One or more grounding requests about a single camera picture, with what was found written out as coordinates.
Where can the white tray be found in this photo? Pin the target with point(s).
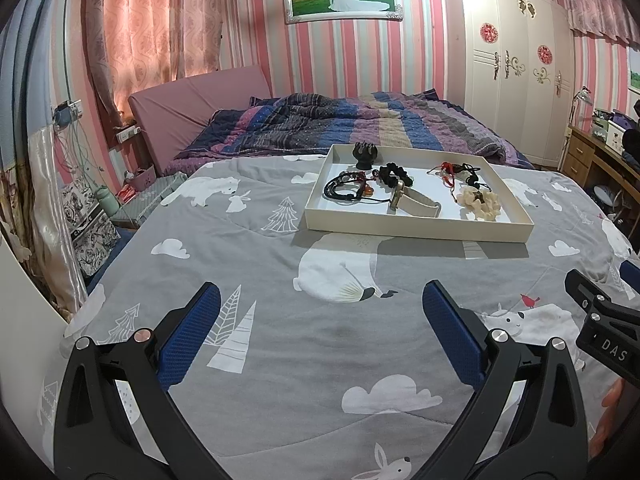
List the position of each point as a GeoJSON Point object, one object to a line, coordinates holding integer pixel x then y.
{"type": "Point", "coordinates": [415, 232]}

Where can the white wardrobe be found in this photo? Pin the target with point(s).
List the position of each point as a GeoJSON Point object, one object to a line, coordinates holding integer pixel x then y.
{"type": "Point", "coordinates": [505, 85]}

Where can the pink patterned curtain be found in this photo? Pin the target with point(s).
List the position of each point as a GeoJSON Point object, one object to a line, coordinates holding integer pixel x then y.
{"type": "Point", "coordinates": [150, 25]}

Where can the white power strip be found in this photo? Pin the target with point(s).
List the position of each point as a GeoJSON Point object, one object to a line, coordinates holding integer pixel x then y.
{"type": "Point", "coordinates": [127, 134]}

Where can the green bottle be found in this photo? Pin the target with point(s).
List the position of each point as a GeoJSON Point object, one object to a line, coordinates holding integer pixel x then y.
{"type": "Point", "coordinates": [107, 201]}

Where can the cream scrunchie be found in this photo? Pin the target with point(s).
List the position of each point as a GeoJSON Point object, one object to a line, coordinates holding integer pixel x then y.
{"type": "Point", "coordinates": [480, 205]}

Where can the grey printed blanket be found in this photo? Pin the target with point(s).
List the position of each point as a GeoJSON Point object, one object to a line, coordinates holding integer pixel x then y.
{"type": "Point", "coordinates": [300, 360]}

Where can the wooden desk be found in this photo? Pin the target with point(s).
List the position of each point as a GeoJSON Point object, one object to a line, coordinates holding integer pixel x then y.
{"type": "Point", "coordinates": [582, 160]}

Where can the satin floral curtain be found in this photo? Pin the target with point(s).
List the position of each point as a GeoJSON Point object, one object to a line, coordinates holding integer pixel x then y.
{"type": "Point", "coordinates": [45, 220]}

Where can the wall socket with chargers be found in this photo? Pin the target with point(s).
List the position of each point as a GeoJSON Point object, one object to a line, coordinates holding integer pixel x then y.
{"type": "Point", "coordinates": [67, 114]}

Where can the black scrunchie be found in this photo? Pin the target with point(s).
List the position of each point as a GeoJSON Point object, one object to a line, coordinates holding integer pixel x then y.
{"type": "Point", "coordinates": [387, 172]}

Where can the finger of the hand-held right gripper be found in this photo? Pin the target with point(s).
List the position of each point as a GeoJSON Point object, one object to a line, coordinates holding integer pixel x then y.
{"type": "Point", "coordinates": [592, 305]}
{"type": "Point", "coordinates": [631, 274]}

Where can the floral storage box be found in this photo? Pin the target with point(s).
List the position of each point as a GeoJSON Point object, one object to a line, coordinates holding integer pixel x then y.
{"type": "Point", "coordinates": [90, 230]}

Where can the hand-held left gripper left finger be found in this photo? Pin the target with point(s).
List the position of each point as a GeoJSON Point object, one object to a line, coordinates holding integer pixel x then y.
{"type": "Point", "coordinates": [190, 335]}

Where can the small white fan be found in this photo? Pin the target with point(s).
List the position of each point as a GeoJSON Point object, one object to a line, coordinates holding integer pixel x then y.
{"type": "Point", "coordinates": [607, 197]}

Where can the black hair claw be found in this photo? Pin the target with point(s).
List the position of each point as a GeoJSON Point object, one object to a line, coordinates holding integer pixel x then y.
{"type": "Point", "coordinates": [364, 155]}

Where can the pink valance curtain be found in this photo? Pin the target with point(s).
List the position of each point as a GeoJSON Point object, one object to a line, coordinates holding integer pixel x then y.
{"type": "Point", "coordinates": [600, 5]}

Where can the desk lamp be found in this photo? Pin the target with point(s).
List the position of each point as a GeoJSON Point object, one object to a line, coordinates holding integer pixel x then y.
{"type": "Point", "coordinates": [582, 102]}

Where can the striped quilt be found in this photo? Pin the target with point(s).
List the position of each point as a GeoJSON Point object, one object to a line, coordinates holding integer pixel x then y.
{"type": "Point", "coordinates": [325, 125]}

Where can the pink basket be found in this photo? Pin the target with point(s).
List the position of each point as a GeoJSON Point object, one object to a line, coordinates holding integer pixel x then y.
{"type": "Point", "coordinates": [140, 180]}

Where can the bed with purple dotted sheet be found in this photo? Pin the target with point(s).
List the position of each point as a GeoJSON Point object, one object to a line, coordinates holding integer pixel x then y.
{"type": "Point", "coordinates": [175, 166]}

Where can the person's right hand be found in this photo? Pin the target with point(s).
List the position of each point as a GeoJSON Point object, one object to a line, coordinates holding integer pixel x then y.
{"type": "Point", "coordinates": [605, 420]}

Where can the pink headboard cushion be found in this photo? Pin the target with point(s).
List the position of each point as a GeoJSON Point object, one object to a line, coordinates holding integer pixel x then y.
{"type": "Point", "coordinates": [200, 95]}

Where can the grey storage box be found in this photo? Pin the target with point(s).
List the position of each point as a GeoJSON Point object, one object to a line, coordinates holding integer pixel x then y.
{"type": "Point", "coordinates": [150, 200]}

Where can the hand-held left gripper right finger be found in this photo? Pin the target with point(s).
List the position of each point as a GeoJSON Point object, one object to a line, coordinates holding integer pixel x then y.
{"type": "Point", "coordinates": [452, 335]}

